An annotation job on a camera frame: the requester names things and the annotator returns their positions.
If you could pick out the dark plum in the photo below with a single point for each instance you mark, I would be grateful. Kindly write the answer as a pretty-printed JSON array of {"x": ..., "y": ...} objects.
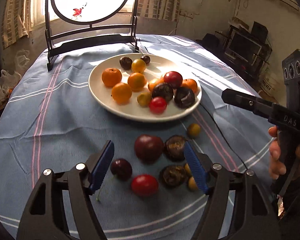
[{"x": 148, "y": 148}]

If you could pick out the green-brown round fruit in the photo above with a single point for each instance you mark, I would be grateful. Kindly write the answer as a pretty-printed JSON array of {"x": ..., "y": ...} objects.
[{"x": 144, "y": 99}]

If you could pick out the plastic bag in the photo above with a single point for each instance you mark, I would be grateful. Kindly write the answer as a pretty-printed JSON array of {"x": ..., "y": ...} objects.
[{"x": 7, "y": 84}]

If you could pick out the computer monitor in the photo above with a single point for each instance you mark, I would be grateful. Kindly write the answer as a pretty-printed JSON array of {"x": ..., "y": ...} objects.
[{"x": 241, "y": 47}]

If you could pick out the wrinkled passion fruit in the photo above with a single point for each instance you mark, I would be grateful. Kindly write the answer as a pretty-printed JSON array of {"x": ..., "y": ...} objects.
[
  {"x": 184, "y": 97},
  {"x": 163, "y": 90},
  {"x": 174, "y": 148}
]

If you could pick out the small yellow kumquat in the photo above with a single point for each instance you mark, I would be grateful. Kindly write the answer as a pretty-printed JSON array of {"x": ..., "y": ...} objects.
[{"x": 193, "y": 130}]

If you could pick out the left curtain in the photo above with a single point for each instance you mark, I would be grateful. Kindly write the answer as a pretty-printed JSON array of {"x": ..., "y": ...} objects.
[{"x": 15, "y": 21}]

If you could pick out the white oval plate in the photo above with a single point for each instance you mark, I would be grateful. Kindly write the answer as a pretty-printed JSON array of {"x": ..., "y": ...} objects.
[{"x": 156, "y": 69}]

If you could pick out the small red tomato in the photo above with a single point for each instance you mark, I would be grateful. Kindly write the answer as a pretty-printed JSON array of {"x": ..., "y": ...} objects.
[{"x": 158, "y": 105}]

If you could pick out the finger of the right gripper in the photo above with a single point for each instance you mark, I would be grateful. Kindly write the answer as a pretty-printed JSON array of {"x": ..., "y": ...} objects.
[{"x": 254, "y": 104}]

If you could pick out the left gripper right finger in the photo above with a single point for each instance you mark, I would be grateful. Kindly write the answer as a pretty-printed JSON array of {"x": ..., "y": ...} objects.
[{"x": 252, "y": 216}]

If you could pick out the large front orange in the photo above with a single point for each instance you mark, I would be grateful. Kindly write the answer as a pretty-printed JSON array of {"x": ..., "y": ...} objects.
[{"x": 121, "y": 93}]

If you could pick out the small orange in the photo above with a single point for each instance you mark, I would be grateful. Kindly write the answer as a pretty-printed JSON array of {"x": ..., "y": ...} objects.
[{"x": 153, "y": 83}]

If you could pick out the right hand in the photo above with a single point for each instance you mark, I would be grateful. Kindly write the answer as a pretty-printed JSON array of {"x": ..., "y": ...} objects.
[{"x": 276, "y": 167}]

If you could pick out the blue striped tablecloth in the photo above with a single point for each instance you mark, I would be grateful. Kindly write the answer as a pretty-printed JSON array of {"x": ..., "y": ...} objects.
[{"x": 53, "y": 121}]

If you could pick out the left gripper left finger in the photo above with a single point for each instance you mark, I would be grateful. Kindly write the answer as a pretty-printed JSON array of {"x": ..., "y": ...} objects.
[{"x": 44, "y": 213}]

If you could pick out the dark cherry with stem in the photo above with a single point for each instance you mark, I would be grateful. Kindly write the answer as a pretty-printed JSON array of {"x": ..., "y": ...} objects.
[{"x": 121, "y": 170}]

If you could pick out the white bucket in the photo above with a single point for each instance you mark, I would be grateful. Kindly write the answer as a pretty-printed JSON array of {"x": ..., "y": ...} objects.
[{"x": 268, "y": 85}]

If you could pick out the round painted screen on stand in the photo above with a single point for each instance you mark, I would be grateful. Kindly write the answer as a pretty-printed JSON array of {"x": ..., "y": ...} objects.
[{"x": 88, "y": 16}]

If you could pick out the mandarin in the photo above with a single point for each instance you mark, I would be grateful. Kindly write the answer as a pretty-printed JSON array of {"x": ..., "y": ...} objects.
[
  {"x": 111, "y": 76},
  {"x": 191, "y": 84}
]

